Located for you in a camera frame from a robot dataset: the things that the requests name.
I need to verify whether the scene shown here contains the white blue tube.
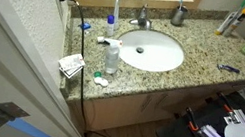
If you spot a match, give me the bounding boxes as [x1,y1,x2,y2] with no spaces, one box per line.
[215,11,237,35]

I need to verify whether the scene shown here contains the orange cap spray can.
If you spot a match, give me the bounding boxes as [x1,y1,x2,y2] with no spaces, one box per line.
[222,9,245,37]

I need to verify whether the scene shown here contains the blue razor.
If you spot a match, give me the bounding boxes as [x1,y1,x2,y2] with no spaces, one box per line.
[217,64,240,74]

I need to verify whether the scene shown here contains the black power cable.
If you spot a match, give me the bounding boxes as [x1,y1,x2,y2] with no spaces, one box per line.
[33,0,156,137]

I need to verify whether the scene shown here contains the wooden vanity cabinet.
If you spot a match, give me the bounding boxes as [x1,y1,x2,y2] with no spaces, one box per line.
[69,81,245,132]

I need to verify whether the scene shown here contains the clear spray bottle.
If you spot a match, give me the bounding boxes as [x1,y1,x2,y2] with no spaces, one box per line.
[104,38,122,75]

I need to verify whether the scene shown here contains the white door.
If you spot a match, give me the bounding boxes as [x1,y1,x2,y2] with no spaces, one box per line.
[0,0,82,137]

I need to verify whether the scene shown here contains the white sink basin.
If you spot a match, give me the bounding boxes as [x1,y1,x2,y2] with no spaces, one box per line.
[120,30,185,72]

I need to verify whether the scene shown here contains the grey metal cup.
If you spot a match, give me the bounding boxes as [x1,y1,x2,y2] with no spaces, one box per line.
[170,6,188,26]

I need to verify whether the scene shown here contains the white bottle blue cap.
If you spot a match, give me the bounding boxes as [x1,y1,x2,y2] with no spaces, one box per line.
[106,15,115,37]

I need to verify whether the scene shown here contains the small blue object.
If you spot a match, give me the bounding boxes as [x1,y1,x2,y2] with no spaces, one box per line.
[79,22,91,30]

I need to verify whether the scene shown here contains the chrome faucet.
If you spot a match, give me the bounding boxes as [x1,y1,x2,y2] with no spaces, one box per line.
[130,4,152,30]

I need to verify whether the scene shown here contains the white contact lens case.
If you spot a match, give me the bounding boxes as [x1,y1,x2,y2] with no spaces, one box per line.
[94,71,109,87]

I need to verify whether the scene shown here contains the toothbrush in cup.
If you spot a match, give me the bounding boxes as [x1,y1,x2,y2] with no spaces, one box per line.
[179,0,183,11]

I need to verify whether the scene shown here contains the white wall outlet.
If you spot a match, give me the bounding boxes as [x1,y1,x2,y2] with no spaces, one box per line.
[55,0,64,25]

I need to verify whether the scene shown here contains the white paper packets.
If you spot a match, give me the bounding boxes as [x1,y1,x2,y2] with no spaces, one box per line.
[59,54,85,78]

